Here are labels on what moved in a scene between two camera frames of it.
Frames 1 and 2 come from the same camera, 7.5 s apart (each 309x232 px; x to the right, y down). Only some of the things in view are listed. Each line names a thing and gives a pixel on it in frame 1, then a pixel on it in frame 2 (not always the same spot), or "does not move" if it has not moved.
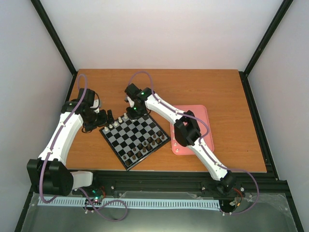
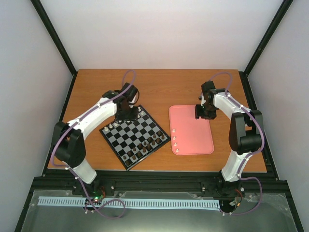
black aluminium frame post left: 54,35 does not move
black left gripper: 111,120 to 133,118
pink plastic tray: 197,110 does not move
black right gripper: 132,116 to 198,113
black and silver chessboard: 131,140 does not move
